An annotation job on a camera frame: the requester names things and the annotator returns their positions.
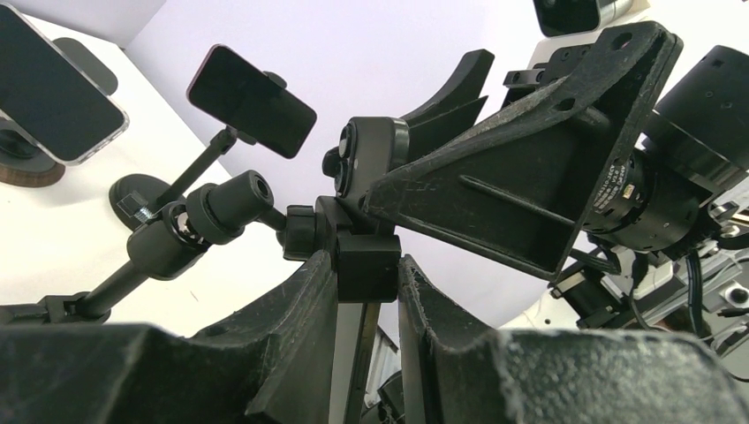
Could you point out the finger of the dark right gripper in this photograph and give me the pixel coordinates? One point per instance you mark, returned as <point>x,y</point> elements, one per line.
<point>453,109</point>

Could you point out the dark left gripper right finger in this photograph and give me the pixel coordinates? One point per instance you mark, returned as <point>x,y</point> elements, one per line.
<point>457,369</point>

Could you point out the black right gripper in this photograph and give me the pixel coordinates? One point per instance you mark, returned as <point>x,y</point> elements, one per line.
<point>517,187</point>

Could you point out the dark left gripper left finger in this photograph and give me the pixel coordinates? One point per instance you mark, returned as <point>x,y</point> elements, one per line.
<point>269,362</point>

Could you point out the clear-case phone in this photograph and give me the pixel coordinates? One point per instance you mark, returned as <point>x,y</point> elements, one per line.
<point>52,101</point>

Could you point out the red-edged black phone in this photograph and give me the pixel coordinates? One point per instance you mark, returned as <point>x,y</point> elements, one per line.
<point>258,106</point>

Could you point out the brown round base phone stand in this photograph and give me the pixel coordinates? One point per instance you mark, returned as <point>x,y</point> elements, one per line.
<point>22,163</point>

